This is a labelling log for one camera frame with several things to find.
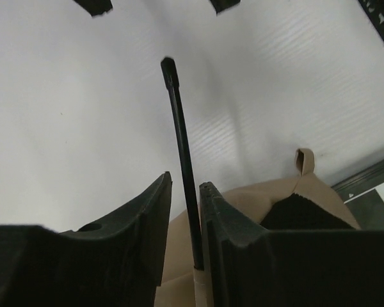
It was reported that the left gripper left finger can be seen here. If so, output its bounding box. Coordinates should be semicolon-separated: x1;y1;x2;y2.
0;172;172;306

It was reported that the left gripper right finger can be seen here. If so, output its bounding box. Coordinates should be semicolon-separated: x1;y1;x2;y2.
200;182;384;306

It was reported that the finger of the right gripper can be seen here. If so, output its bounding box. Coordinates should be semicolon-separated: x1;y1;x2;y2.
74;0;112;16
209;0;241;15

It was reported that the black tent pole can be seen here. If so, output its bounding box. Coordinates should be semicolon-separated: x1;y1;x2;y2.
161;56;204;271

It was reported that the beige fabric pet tent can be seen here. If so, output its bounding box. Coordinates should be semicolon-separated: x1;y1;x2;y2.
154;148;360;306

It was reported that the black white chessboard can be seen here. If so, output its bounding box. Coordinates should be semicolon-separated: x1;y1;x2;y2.
333;159;384;230

